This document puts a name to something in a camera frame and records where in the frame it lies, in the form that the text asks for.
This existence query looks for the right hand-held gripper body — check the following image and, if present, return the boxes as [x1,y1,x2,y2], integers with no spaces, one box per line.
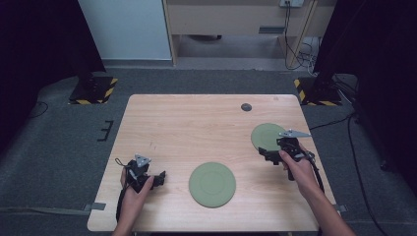
[276,128,315,161]

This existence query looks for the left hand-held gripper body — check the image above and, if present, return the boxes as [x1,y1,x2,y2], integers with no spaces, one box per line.
[126,153,157,194]

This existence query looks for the grey power strip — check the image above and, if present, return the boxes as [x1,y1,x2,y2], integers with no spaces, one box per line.
[278,0,305,9]

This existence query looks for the small green plate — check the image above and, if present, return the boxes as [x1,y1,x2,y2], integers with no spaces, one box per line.
[251,122,287,152]

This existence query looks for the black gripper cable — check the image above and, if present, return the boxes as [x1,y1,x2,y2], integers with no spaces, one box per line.
[306,151,326,195]
[115,186,130,223]

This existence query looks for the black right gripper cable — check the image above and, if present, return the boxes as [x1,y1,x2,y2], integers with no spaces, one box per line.
[306,151,326,195]

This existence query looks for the black hanging power cable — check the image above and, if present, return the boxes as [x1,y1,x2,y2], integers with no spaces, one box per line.
[283,1,307,71]

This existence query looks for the long black floor cable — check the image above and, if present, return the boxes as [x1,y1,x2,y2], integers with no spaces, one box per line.
[309,110,383,236]

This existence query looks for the dark curtain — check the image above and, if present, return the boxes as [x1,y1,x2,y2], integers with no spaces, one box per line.
[0,0,106,150]
[313,0,417,195]

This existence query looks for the large green plate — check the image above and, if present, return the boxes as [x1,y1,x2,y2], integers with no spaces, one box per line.
[188,161,237,209]

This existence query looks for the beige wooden desk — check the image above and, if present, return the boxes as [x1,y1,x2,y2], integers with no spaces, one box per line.
[162,0,338,69]

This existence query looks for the person's right hand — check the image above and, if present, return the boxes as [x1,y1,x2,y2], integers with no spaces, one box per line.
[278,149,322,200]

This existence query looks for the person's left hand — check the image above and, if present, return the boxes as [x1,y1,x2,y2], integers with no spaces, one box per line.
[119,167,155,224]

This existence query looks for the tangled white cables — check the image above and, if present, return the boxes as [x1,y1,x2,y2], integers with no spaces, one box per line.
[298,36,322,76]

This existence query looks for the black striped stand base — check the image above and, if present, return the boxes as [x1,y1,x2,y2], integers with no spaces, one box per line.
[293,76,343,107]
[68,76,119,105]

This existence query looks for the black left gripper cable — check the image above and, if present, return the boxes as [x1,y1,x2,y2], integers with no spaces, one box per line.
[115,186,130,223]

